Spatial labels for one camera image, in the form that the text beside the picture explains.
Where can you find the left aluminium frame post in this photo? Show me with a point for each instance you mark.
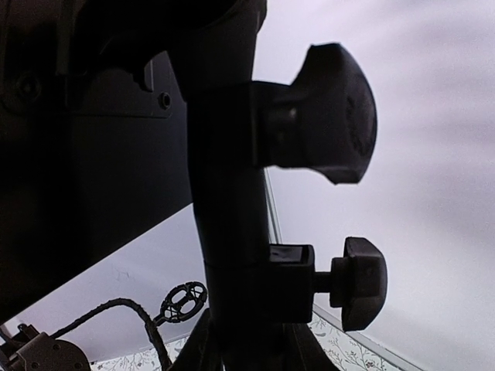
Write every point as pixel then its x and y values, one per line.
pixel 273 223

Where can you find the black music stand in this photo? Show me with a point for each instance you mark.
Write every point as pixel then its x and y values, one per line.
pixel 117 114

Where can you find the floral table mat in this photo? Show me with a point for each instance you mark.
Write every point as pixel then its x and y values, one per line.
pixel 347 352

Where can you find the black shock mount tripod stand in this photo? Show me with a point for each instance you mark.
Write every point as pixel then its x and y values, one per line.
pixel 182 303

